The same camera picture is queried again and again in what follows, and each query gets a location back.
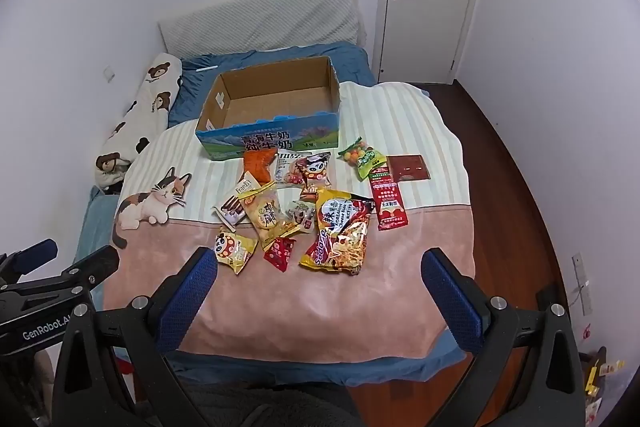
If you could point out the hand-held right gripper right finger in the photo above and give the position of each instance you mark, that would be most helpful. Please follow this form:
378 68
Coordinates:
450 302

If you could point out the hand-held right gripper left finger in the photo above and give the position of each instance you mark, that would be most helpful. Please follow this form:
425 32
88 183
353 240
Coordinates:
192 292

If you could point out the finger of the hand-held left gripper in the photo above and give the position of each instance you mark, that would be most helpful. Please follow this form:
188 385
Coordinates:
95 264
37 252

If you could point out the yellow panda snack packet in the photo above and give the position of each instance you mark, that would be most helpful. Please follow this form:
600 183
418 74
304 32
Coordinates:
232 252

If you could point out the long red snack packet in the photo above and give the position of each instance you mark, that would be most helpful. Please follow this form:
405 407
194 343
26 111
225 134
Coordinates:
389 202

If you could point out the printed cardboard box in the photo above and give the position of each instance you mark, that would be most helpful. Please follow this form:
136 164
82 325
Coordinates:
270 142

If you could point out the chocolate stick packet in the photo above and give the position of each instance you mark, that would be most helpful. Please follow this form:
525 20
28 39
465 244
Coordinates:
232 207

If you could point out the small red snack packet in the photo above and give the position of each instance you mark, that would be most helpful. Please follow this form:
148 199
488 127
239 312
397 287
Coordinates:
280 253

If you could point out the yellow biscuit packet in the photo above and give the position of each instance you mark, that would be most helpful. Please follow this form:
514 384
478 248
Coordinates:
265 214

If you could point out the cat printed blanket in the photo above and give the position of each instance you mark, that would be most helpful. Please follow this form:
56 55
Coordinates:
310 307

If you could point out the large yellow noodle packet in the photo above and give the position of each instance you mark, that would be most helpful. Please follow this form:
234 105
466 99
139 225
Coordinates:
340 232

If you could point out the small white snack packet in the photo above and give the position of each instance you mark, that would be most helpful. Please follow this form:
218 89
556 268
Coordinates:
300 217

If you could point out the person's dark grey clothing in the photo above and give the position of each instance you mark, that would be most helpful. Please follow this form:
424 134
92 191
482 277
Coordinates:
265 407

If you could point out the dark red snack packet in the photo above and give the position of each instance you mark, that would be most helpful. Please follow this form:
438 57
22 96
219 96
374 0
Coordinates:
410 167

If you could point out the orange snack packet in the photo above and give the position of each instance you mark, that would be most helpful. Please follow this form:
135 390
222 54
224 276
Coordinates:
260 164

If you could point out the small brown snack packet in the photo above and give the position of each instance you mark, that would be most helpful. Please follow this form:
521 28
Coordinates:
309 194

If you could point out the bear print pillow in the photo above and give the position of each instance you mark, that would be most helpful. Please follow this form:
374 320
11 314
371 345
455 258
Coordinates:
145 117

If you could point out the white striped snack packet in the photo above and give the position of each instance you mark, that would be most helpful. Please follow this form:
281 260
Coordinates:
287 164

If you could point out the green candy bag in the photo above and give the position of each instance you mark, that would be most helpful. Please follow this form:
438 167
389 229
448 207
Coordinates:
362 157

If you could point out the small yellow packets cluster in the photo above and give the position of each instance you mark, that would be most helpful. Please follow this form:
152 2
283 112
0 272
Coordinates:
605 372

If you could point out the red panda snack packet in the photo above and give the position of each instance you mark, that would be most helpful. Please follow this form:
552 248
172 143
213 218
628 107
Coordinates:
315 172

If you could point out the grey quilted cushion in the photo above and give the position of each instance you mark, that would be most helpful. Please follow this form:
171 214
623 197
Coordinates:
260 19

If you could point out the white wall socket plate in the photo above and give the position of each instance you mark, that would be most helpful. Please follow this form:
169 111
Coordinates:
581 279

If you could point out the white wall outlet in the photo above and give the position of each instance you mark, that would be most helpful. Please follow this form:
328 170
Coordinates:
108 73

